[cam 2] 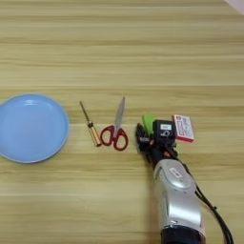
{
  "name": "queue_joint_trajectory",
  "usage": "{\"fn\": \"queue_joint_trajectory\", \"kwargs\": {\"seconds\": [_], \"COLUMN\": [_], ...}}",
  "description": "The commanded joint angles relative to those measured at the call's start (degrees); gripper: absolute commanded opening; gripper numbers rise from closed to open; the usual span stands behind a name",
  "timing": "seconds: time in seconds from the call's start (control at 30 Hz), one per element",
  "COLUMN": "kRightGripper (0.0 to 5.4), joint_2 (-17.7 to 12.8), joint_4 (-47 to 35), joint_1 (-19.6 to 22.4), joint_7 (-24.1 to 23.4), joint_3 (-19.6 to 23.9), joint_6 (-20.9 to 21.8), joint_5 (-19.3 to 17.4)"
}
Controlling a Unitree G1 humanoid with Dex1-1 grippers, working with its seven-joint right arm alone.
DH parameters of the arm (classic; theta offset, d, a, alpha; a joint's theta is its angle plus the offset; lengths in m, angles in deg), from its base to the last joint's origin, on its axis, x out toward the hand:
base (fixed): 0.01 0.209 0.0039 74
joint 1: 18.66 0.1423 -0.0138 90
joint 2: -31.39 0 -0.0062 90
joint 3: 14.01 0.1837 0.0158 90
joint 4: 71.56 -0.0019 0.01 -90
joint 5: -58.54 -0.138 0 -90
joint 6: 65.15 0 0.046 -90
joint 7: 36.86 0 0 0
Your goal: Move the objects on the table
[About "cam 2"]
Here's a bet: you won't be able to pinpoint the orange handled screwdriver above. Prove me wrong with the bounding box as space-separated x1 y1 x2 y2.
78 100 103 148

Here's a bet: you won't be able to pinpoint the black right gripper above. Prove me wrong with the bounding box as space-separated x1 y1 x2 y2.
135 122 179 170

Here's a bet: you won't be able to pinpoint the red and white card box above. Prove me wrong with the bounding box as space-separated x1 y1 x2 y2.
172 113 195 144

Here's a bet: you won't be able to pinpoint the red handled scissors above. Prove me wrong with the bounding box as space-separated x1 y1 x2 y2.
99 96 130 153

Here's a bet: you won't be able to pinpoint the green rectangular block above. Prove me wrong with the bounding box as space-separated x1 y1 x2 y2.
140 112 157 138

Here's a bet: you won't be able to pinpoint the blue round plate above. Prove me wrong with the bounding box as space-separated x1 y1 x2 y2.
0 92 71 165

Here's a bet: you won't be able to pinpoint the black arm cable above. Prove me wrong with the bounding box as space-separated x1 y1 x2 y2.
182 161 235 244

